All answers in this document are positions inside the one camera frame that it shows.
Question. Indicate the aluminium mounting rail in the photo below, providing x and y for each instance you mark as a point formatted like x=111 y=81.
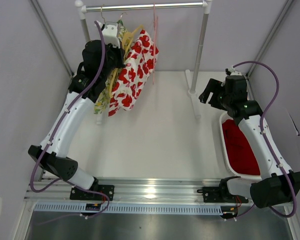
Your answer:
x=135 y=191

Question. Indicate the slotted grey cable duct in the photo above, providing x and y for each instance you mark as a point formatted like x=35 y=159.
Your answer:
x=125 y=208

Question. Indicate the red poppy print skirt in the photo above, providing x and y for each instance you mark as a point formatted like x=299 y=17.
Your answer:
x=133 y=77

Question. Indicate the white plastic laundry basket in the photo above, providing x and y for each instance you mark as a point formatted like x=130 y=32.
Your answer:
x=224 y=116

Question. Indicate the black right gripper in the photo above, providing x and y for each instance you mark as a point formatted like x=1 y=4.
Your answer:
x=214 y=86

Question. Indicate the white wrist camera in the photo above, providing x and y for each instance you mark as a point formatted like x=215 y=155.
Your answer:
x=233 y=72
x=110 y=34

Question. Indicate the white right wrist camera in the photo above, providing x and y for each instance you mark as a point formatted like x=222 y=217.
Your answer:
x=233 y=72

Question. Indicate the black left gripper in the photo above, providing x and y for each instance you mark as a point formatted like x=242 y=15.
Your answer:
x=120 y=52

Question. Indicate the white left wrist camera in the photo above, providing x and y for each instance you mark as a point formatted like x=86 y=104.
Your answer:
x=110 y=34

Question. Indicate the green clothes hanger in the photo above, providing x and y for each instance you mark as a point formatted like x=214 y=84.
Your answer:
x=102 y=15

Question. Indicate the pink clothes hanger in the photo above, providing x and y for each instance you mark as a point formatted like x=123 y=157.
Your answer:
x=155 y=28

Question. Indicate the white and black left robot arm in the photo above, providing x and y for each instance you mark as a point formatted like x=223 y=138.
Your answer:
x=99 y=60

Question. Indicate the lemon print skirt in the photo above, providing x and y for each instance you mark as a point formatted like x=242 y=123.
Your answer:
x=103 y=100

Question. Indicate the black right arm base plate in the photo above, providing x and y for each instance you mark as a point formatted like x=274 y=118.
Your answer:
x=216 y=194

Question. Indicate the yellow clothes hanger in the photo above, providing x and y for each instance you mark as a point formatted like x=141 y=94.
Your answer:
x=127 y=39

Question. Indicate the white and silver clothes rack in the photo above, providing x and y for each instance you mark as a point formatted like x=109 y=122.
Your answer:
x=190 y=76

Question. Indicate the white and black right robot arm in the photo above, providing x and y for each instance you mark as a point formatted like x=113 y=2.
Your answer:
x=279 y=184

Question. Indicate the red garment in basket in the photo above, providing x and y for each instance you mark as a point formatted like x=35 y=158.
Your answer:
x=240 y=155

